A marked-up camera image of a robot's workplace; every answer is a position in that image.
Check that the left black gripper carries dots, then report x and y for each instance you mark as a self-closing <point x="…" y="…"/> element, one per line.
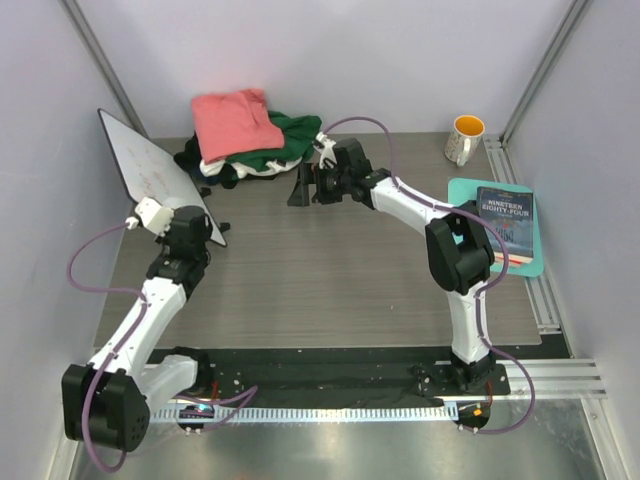
<point x="165" y="239"/>

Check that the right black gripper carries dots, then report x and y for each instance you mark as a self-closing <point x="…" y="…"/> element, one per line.
<point x="310" y="174"/>

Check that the white dry-erase board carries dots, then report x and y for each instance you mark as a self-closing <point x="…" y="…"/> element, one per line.
<point x="149" y="171"/>

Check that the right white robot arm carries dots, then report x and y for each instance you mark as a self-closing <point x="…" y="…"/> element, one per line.
<point x="459" y="253"/>

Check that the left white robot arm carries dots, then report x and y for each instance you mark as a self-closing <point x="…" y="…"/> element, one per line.
<point x="110" y="400"/>

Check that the green t shirt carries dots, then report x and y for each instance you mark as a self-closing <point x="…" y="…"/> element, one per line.
<point x="299" y="134"/>

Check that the white t shirt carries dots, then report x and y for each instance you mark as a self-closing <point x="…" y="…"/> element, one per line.
<point x="271" y="167"/>

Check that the black t shirt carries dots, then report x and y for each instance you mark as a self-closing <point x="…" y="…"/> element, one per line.
<point x="189" y="160"/>

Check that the pink t shirt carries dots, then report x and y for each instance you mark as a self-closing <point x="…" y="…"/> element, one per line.
<point x="230" y="123"/>

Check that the teal tray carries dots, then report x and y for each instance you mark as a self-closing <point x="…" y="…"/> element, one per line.
<point x="461" y="190"/>

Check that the yellow white mug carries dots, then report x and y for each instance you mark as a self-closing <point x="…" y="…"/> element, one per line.
<point x="466" y="135"/>

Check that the blue 1984 book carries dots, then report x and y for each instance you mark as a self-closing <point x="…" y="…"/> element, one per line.
<point x="511" y="214"/>

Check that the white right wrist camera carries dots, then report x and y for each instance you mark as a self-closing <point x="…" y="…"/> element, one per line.
<point x="325" y="147"/>

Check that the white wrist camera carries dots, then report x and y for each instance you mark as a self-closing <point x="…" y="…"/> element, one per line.
<point x="325" y="147"/>
<point x="150" y="215"/>

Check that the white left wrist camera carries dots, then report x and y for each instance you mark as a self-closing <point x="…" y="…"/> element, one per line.
<point x="150" y="215"/>

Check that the white slotted cable duct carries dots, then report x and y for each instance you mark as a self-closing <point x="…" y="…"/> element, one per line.
<point x="184" y="414"/>

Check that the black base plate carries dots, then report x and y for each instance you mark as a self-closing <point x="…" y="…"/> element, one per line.
<point x="347" y="378"/>

